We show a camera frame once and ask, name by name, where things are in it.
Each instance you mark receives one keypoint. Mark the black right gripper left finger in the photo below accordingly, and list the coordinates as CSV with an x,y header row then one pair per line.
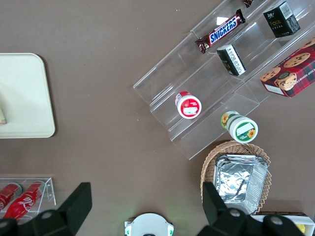
x,y
73,206

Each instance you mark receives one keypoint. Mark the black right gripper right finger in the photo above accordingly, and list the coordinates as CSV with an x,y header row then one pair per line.
x,y
216,209

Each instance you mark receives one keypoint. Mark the triangle sandwich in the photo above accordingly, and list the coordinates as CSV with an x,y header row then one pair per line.
x,y
2,115

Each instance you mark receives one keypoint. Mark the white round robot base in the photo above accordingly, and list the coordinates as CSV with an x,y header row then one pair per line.
x,y
147,225

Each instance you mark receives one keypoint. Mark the light tan woven basket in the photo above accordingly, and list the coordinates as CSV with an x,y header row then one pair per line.
x,y
209,162

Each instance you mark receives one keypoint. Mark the white plastic tray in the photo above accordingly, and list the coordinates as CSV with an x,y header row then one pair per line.
x,y
24,98

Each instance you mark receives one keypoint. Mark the clear acrylic can holder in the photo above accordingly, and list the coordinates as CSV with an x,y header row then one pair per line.
x,y
49,194

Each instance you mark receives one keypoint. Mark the stacked aluminium foil containers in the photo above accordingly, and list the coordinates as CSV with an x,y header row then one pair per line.
x,y
236,182

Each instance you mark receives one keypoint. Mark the red cola can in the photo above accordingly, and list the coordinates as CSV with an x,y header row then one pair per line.
x,y
22,202
7,194

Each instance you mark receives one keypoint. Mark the green sunflower snack cup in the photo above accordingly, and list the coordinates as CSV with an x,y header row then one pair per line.
x,y
242,129

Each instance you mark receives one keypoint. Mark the red lidded snack cup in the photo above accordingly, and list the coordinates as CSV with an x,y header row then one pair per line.
x,y
189,106

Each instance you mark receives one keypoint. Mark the clear acrylic stepped display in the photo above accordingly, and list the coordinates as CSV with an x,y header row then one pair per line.
x,y
197,81

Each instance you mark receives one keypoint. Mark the black box with white label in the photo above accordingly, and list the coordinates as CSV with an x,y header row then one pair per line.
x,y
231,60

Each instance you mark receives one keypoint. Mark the red plaid cookie box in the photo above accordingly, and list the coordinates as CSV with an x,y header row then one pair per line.
x,y
292,71

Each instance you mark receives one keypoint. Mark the Snickers chocolate bar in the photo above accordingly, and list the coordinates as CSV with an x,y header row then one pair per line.
x,y
221,31

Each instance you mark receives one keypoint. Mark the black Face box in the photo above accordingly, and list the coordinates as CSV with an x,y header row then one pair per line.
x,y
278,22

